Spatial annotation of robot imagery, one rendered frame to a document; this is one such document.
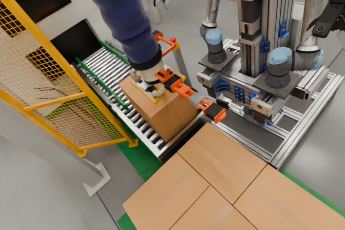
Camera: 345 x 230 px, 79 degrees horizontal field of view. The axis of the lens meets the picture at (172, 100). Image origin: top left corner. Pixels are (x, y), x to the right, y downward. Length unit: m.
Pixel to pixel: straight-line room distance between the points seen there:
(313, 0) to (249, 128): 1.34
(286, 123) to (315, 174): 0.50
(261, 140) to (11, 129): 2.11
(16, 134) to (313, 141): 2.64
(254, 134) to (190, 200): 0.95
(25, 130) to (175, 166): 1.23
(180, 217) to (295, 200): 0.77
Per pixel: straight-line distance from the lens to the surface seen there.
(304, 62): 1.37
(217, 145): 1.81
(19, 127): 1.99
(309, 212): 1.67
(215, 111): 1.05
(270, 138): 2.22
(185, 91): 1.19
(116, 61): 3.15
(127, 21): 1.16
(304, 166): 2.37
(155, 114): 1.62
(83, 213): 2.76
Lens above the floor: 2.14
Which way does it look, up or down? 46 degrees down
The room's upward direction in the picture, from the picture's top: 25 degrees counter-clockwise
